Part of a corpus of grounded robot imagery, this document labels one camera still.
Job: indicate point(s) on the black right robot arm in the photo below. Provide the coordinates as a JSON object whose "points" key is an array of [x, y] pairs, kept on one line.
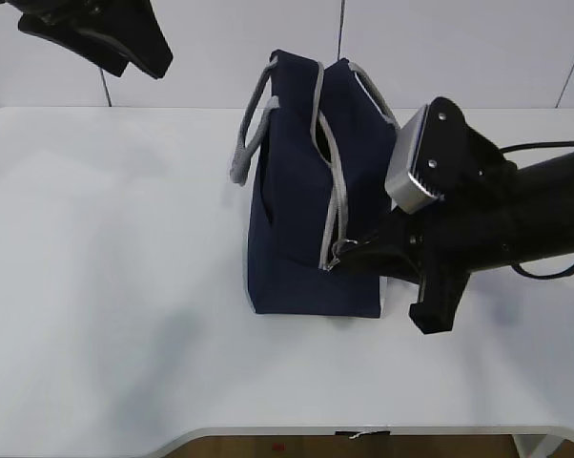
{"points": [[536, 220]]}

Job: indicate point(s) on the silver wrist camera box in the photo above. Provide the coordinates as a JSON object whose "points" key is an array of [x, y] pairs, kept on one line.
{"points": [[404, 183]]}

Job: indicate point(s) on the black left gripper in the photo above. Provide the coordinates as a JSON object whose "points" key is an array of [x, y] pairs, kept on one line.
{"points": [[129, 27]]}

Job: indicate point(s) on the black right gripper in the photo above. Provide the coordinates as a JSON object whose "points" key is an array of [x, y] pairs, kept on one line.
{"points": [[472, 174]]}

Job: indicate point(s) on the navy blue lunch bag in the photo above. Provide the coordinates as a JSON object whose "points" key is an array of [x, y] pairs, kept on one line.
{"points": [[315, 143]]}

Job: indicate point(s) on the black tape on table edge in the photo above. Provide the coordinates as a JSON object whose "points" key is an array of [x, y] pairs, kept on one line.
{"points": [[354, 435]]}

